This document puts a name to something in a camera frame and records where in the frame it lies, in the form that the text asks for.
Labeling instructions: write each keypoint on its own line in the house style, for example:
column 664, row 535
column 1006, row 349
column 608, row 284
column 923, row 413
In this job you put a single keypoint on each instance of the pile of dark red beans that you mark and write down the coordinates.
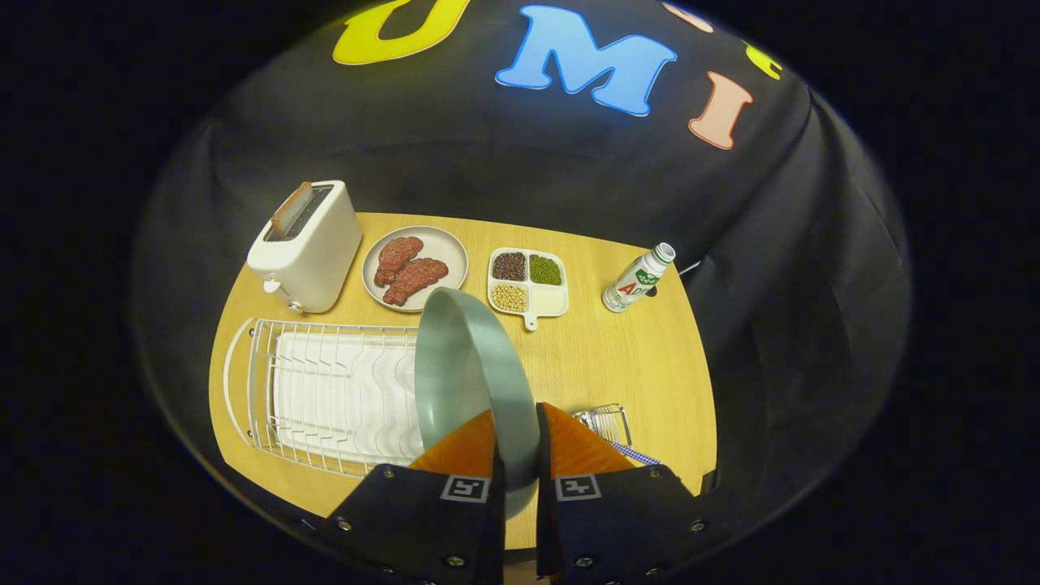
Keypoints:
column 509, row 266

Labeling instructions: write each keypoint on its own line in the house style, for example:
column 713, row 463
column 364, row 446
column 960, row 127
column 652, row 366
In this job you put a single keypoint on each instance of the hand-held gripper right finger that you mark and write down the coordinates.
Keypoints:
column 546, row 520

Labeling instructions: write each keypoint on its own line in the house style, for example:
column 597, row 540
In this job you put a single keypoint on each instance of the white blue-checked spoon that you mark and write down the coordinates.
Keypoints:
column 634, row 453

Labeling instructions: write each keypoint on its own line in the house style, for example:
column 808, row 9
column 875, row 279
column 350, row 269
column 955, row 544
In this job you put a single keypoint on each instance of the pale green plate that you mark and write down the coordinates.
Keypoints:
column 463, row 382

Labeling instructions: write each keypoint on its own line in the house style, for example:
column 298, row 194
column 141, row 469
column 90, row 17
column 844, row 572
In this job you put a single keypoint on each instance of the white drip tray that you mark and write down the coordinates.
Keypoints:
column 325, row 406

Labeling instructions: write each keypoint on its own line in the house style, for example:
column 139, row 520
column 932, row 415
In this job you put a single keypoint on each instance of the red-brown meat slice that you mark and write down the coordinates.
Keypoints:
column 396, row 258
column 416, row 278

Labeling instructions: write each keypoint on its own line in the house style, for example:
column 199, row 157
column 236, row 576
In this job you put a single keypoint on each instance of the pile of yellow beans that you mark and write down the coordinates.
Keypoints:
column 509, row 297

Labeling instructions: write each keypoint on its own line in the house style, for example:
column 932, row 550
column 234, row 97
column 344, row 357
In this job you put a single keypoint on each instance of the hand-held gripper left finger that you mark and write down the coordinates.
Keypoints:
column 496, row 536

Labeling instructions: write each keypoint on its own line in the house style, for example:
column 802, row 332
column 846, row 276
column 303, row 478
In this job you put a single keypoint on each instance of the pile of green beans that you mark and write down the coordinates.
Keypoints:
column 546, row 270

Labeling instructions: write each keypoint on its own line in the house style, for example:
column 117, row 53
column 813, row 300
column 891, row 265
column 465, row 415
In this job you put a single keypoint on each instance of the brown bread slice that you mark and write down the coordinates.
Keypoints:
column 291, row 210

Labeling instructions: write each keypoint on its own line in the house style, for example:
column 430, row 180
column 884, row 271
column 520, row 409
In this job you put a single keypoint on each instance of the white drink bottle green label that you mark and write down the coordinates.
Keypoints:
column 634, row 283

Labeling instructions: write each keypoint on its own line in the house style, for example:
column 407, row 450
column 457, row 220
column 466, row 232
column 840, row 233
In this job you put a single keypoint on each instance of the black backdrop cloth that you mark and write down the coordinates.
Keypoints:
column 487, row 162

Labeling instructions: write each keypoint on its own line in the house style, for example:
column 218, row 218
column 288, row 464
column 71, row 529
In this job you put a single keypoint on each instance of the white divided dish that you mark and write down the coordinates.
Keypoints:
column 551, row 301

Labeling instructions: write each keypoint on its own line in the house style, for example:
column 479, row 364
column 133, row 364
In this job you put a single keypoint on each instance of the beige round plate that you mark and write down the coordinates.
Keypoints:
column 443, row 248

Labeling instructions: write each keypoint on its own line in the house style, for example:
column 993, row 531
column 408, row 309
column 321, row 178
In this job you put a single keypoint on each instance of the white toaster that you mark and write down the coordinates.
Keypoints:
column 313, row 260

